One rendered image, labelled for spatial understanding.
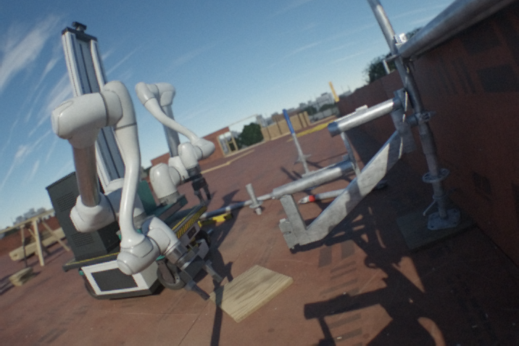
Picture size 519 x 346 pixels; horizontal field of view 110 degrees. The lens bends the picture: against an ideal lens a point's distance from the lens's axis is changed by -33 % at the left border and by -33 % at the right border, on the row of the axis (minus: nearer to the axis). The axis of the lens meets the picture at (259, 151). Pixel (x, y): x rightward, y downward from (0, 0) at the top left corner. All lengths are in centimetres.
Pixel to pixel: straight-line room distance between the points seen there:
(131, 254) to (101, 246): 72
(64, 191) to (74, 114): 90
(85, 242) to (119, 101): 105
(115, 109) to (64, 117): 19
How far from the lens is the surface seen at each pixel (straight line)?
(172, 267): 151
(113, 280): 169
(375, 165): 107
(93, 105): 98
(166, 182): 184
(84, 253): 187
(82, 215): 138
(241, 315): 111
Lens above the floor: 64
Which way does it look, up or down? 4 degrees down
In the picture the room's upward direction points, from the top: 21 degrees counter-clockwise
